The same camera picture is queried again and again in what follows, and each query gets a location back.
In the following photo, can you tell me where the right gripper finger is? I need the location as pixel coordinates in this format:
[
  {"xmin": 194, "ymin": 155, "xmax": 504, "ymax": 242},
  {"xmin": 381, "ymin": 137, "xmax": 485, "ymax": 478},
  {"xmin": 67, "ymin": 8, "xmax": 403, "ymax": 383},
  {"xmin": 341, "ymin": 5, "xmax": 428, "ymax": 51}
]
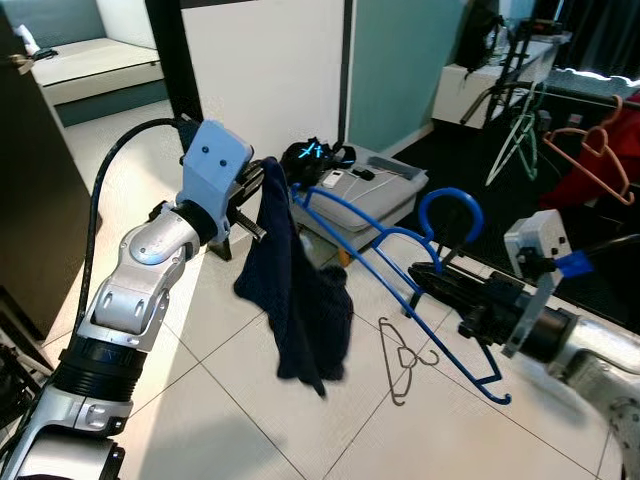
[
  {"xmin": 410, "ymin": 262, "xmax": 481, "ymax": 293},
  {"xmin": 415, "ymin": 283, "xmax": 486, "ymax": 307}
]

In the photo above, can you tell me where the green wire hanger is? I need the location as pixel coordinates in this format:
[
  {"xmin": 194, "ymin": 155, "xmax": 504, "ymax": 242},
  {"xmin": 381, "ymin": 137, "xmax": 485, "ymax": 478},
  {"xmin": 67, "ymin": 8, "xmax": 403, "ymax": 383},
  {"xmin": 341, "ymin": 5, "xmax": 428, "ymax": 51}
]
[{"xmin": 484, "ymin": 83, "xmax": 548, "ymax": 188}]

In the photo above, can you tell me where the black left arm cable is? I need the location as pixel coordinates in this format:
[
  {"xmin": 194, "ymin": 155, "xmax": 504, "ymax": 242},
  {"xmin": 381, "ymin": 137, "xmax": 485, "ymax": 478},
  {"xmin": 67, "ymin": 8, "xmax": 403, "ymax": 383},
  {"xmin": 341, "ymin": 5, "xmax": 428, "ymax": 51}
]
[{"xmin": 87, "ymin": 116, "xmax": 201, "ymax": 303}]

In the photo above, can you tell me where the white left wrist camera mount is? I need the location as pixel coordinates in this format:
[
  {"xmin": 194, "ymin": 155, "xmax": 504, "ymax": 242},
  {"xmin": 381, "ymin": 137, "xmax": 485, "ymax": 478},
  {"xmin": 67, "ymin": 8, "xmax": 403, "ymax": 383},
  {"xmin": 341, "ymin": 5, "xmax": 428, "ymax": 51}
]
[{"xmin": 180, "ymin": 119, "xmax": 255, "ymax": 218}]

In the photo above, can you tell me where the thin dark wire hanger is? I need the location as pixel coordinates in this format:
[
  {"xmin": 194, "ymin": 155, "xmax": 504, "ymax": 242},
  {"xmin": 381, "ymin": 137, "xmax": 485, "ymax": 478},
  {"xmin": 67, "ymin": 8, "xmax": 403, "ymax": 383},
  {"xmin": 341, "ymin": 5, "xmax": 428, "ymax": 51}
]
[{"xmin": 377, "ymin": 317, "xmax": 442, "ymax": 407}]

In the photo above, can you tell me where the black bag with blue marks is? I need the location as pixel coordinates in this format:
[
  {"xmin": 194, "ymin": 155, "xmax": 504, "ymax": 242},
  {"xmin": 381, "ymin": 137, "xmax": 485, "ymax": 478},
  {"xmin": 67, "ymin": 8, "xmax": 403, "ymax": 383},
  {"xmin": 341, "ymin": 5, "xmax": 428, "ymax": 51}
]
[{"xmin": 281, "ymin": 137, "xmax": 358, "ymax": 188}]

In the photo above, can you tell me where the grey white flat box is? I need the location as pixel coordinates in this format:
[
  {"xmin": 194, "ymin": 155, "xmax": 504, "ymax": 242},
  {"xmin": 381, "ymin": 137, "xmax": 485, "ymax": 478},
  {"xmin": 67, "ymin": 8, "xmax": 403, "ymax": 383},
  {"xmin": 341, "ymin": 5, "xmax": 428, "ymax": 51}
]
[{"xmin": 298, "ymin": 143, "xmax": 432, "ymax": 253}]

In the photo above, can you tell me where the white cushioned bench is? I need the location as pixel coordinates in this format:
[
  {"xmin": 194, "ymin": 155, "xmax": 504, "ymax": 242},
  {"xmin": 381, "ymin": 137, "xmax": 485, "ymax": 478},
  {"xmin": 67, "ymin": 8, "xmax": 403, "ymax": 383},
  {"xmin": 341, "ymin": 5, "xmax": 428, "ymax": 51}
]
[{"xmin": 28, "ymin": 37, "xmax": 168, "ymax": 108}]

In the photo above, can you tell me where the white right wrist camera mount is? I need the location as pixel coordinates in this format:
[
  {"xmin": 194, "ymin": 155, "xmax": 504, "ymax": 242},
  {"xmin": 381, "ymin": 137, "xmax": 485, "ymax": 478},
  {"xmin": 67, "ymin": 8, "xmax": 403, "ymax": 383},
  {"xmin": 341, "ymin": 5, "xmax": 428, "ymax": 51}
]
[{"xmin": 502, "ymin": 209, "xmax": 599, "ymax": 358}]

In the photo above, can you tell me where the dark navy cloth garment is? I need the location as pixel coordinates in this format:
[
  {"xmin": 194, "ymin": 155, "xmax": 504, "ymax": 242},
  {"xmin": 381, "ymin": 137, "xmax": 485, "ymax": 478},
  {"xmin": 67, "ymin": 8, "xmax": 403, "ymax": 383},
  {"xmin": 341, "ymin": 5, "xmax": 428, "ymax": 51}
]
[{"xmin": 232, "ymin": 156, "xmax": 355, "ymax": 399}]

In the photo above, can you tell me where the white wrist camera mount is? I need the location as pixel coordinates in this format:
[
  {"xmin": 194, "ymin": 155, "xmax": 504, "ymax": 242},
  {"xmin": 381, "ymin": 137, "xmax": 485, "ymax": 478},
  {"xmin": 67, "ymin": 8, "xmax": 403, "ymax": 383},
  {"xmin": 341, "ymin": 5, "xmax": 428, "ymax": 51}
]
[
  {"xmin": 502, "ymin": 209, "xmax": 599, "ymax": 358},
  {"xmin": 180, "ymin": 119, "xmax": 255, "ymax": 218}
]

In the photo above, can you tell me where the blue plastic clothes hanger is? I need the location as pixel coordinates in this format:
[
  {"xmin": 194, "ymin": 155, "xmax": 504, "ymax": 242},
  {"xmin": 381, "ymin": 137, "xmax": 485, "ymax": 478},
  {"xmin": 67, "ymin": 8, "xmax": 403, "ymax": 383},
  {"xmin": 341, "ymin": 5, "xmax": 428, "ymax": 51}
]
[{"xmin": 288, "ymin": 184, "xmax": 514, "ymax": 408}]

